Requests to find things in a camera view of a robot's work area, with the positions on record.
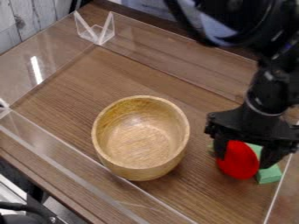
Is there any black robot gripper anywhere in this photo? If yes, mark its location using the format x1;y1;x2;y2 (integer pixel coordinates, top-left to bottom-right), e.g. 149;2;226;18
204;104;299;169

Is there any red plush strawberry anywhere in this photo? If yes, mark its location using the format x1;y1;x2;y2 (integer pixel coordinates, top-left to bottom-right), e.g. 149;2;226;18
214;140;258;180

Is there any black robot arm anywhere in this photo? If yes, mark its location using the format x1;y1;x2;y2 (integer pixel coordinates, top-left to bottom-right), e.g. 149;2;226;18
162;0;299;169

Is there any green rectangular block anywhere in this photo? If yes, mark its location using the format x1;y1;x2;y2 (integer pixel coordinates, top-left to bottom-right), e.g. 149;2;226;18
246;143;282;185

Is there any wooden bowl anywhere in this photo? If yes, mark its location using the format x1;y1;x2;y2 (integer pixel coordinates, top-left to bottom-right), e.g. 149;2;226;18
90;95;190;181

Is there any black stand lower left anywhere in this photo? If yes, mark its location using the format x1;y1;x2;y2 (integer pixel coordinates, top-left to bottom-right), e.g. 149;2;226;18
0;158;79;224

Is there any clear acrylic tray enclosure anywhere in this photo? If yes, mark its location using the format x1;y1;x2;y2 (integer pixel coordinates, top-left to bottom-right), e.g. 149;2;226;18
0;16;299;224

